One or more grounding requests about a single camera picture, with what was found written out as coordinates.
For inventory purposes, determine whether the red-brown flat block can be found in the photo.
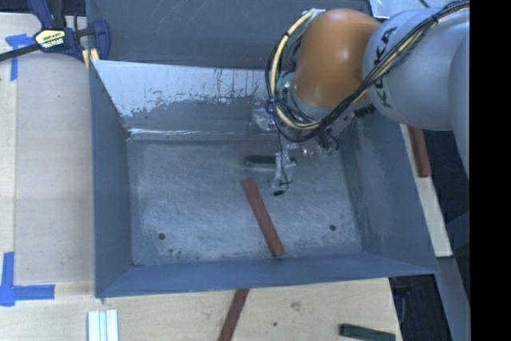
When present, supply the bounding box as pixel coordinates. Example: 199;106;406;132
407;125;433;178
240;176;286;259
217;288;251;341

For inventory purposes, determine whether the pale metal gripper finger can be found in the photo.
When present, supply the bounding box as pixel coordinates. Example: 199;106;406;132
271;153;284;191
283;156;298;186

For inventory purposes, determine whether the dark green flat block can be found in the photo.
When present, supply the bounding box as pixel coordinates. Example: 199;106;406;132
244;155;277;170

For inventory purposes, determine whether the grey metal bin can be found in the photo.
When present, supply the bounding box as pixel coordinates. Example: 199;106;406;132
84;0;441;299

